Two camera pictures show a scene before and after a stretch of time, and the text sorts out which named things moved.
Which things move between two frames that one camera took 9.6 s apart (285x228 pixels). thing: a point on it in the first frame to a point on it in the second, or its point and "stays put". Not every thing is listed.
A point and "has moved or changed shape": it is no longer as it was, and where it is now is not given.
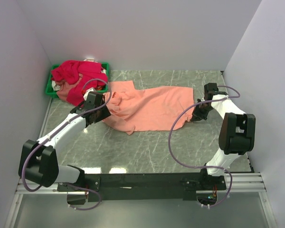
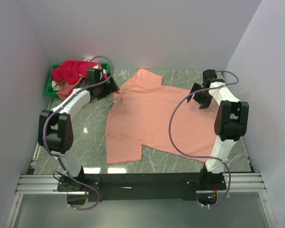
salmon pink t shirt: (147, 109) has moved or changed shape
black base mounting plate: (100, 187) stays put
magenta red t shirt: (69, 71) stays put
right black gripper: (197, 116) to (204, 103)
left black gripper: (106, 113) to (111, 88)
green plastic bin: (53, 93) stays put
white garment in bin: (55, 87) stays put
